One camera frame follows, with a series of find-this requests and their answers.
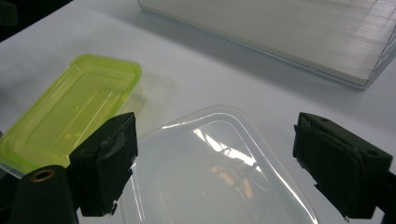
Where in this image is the white wire basket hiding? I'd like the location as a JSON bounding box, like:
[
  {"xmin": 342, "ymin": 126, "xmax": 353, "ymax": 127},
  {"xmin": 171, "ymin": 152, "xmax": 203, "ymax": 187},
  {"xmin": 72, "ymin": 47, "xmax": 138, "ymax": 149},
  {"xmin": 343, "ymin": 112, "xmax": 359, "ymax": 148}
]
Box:
[{"xmin": 136, "ymin": 0, "xmax": 396, "ymax": 91}]

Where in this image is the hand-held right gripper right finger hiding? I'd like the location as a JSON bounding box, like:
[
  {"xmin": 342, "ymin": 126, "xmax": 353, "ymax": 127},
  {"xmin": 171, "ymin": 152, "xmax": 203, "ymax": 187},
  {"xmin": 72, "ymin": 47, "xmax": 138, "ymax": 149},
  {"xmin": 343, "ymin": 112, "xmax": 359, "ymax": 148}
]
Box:
[{"xmin": 292, "ymin": 112, "xmax": 394, "ymax": 220}]

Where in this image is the green plastic container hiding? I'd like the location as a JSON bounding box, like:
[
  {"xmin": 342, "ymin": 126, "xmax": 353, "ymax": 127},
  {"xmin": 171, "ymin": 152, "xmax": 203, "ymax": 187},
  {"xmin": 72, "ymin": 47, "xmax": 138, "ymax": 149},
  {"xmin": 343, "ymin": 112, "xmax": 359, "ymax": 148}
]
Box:
[{"xmin": 0, "ymin": 53, "xmax": 143, "ymax": 175}]

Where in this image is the clear white plastic container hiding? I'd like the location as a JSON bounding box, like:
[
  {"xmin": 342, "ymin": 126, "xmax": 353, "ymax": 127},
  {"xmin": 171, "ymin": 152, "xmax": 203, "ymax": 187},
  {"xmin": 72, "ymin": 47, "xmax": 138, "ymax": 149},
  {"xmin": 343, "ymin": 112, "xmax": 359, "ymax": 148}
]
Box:
[{"xmin": 120, "ymin": 105, "xmax": 319, "ymax": 224}]

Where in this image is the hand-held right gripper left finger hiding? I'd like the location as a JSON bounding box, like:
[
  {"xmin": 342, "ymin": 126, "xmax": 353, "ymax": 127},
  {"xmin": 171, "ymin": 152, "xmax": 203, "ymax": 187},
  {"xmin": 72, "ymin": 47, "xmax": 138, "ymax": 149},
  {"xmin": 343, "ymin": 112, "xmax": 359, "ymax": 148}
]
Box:
[{"xmin": 68, "ymin": 112, "xmax": 139, "ymax": 217}]

